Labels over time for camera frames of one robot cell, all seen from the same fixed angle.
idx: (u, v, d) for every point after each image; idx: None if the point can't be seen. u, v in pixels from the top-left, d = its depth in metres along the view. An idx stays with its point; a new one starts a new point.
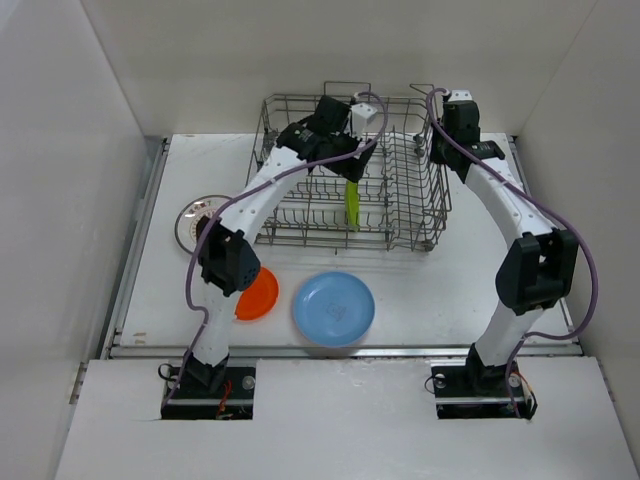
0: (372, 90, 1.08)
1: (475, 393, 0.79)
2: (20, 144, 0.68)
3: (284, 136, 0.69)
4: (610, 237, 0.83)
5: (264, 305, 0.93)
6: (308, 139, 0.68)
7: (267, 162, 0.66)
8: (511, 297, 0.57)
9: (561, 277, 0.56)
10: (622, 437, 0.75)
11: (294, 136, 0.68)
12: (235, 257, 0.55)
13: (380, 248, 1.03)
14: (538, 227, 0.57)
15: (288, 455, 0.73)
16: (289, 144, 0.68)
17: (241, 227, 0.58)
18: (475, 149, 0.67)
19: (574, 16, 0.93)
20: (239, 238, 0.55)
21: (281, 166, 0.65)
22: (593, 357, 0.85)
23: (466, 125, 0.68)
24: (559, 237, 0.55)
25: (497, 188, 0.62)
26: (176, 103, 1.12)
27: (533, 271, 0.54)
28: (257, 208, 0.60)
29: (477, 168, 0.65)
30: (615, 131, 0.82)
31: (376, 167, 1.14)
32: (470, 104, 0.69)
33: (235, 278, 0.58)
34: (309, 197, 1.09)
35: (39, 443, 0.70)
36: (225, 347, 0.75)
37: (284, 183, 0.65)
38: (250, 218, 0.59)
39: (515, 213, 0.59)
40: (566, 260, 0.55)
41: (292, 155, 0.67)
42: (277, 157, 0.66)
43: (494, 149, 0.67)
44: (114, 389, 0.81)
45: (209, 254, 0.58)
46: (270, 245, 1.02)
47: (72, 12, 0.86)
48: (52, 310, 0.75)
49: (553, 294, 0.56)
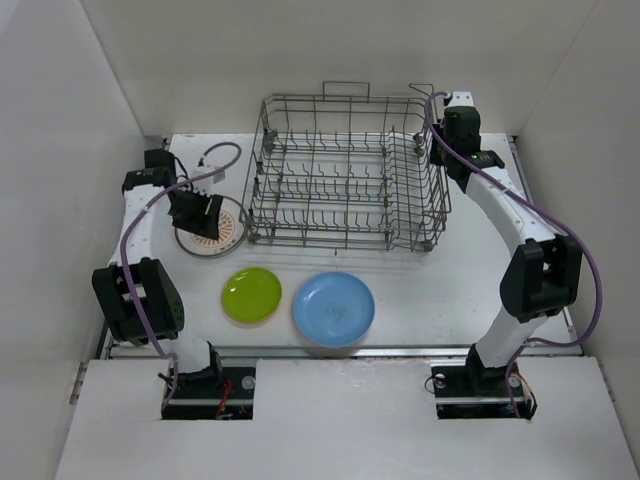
0: (372, 90, 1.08)
1: (475, 393, 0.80)
2: (18, 143, 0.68)
3: (128, 179, 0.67)
4: (610, 236, 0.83)
5: (274, 306, 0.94)
6: (152, 171, 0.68)
7: (129, 202, 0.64)
8: (515, 306, 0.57)
9: (565, 285, 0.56)
10: (623, 438, 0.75)
11: (137, 177, 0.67)
12: (156, 285, 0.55)
13: (380, 248, 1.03)
14: (542, 233, 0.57)
15: (288, 455, 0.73)
16: (138, 181, 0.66)
17: (144, 255, 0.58)
18: (474, 159, 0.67)
19: (573, 16, 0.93)
20: (150, 262, 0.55)
21: (144, 199, 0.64)
22: (593, 357, 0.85)
23: (466, 134, 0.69)
24: (562, 243, 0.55)
25: (498, 196, 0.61)
26: (175, 102, 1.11)
27: (538, 277, 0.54)
28: (148, 236, 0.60)
29: (477, 177, 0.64)
30: (615, 132, 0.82)
31: (376, 166, 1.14)
32: (471, 111, 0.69)
33: (166, 311, 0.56)
34: (308, 197, 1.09)
35: (39, 442, 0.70)
36: (207, 345, 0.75)
37: (158, 210, 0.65)
38: (144, 246, 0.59)
39: (517, 219, 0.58)
40: (570, 268, 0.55)
41: (148, 187, 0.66)
42: (137, 194, 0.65)
43: (494, 159, 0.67)
44: (114, 389, 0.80)
45: (125, 308, 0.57)
46: (269, 246, 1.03)
47: (73, 14, 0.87)
48: (52, 309, 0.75)
49: (559, 301, 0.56)
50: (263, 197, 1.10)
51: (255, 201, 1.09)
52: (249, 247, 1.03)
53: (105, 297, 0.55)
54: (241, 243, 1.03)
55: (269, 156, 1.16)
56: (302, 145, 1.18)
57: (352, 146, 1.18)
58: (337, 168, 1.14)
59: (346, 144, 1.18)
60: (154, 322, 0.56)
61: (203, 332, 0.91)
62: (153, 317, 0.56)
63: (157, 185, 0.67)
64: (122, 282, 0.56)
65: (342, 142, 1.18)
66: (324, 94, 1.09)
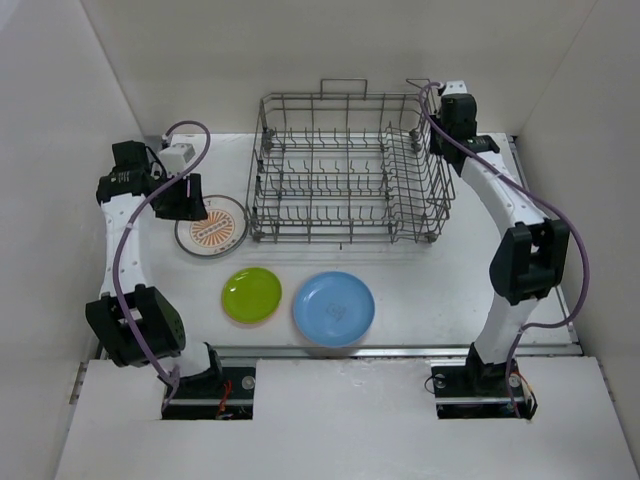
0: (369, 87, 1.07)
1: (475, 393, 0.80)
2: (19, 143, 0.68)
3: (104, 190, 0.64)
4: (610, 235, 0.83)
5: (274, 306, 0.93)
6: (128, 177, 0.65)
7: (109, 217, 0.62)
8: (504, 286, 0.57)
9: (552, 266, 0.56)
10: (623, 438, 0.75)
11: (113, 185, 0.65)
12: (155, 311, 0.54)
13: (385, 241, 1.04)
14: (531, 217, 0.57)
15: (288, 455, 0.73)
16: (115, 191, 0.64)
17: (138, 281, 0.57)
18: (471, 143, 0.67)
19: (573, 16, 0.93)
20: (146, 291, 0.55)
21: (126, 213, 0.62)
22: (592, 357, 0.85)
23: (463, 119, 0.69)
24: (550, 227, 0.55)
25: (491, 181, 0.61)
26: (175, 102, 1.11)
27: (526, 259, 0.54)
28: (137, 256, 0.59)
29: (471, 161, 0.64)
30: (615, 132, 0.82)
31: (376, 162, 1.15)
32: (467, 97, 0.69)
33: (167, 331, 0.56)
34: (310, 193, 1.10)
35: (39, 441, 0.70)
36: (205, 347, 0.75)
37: (142, 222, 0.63)
38: (136, 270, 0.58)
39: (508, 203, 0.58)
40: (557, 249, 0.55)
41: (127, 198, 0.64)
42: (116, 208, 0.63)
43: (489, 143, 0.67)
44: (113, 389, 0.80)
45: (124, 336, 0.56)
46: (274, 244, 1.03)
47: (73, 15, 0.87)
48: (52, 309, 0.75)
49: (545, 283, 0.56)
50: (263, 196, 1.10)
51: (257, 199, 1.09)
52: (249, 246, 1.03)
53: (102, 329, 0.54)
54: (241, 242, 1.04)
55: (269, 155, 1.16)
56: (302, 144, 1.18)
57: (352, 143, 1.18)
58: (338, 166, 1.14)
59: (346, 142, 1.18)
60: (154, 345, 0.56)
61: (202, 332, 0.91)
62: (154, 339, 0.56)
63: (137, 194, 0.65)
64: (118, 310, 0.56)
65: (341, 139, 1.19)
66: (322, 92, 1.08)
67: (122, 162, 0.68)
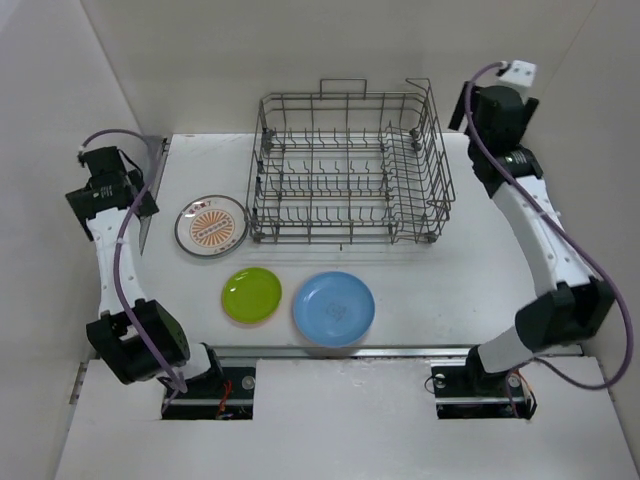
0: (369, 87, 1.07)
1: (475, 393, 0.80)
2: (19, 143, 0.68)
3: (87, 207, 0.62)
4: (610, 236, 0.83)
5: (274, 306, 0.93)
6: (109, 191, 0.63)
7: (97, 234, 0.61)
8: (535, 338, 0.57)
9: (588, 325, 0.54)
10: (623, 437, 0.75)
11: (95, 201, 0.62)
12: (159, 320, 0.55)
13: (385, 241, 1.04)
14: (574, 274, 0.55)
15: (288, 455, 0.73)
16: (100, 207, 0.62)
17: (138, 295, 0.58)
18: (510, 161, 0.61)
19: (573, 16, 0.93)
20: (147, 304, 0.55)
21: (113, 228, 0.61)
22: (593, 357, 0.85)
23: (504, 128, 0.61)
24: (594, 287, 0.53)
25: (532, 219, 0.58)
26: (175, 102, 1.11)
27: (564, 320, 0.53)
28: (133, 271, 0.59)
29: (510, 189, 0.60)
30: (615, 131, 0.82)
31: (375, 162, 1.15)
32: (513, 100, 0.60)
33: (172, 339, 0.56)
34: (310, 194, 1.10)
35: (39, 442, 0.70)
36: (202, 345, 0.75)
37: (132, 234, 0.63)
38: (134, 284, 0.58)
39: (551, 254, 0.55)
40: (599, 310, 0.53)
41: (112, 211, 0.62)
42: (103, 223, 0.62)
43: (530, 165, 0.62)
44: (113, 389, 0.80)
45: (127, 352, 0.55)
46: (274, 244, 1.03)
47: (73, 15, 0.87)
48: (52, 309, 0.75)
49: (578, 338, 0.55)
50: (263, 196, 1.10)
51: (257, 200, 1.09)
52: (248, 246, 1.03)
53: (106, 348, 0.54)
54: (241, 242, 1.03)
55: (269, 156, 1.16)
56: (302, 144, 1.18)
57: (352, 143, 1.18)
58: (338, 166, 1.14)
59: (346, 142, 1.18)
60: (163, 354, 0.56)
61: (202, 332, 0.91)
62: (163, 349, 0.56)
63: (122, 207, 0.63)
64: (118, 328, 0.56)
65: (341, 139, 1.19)
66: (321, 92, 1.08)
67: (99, 171, 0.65)
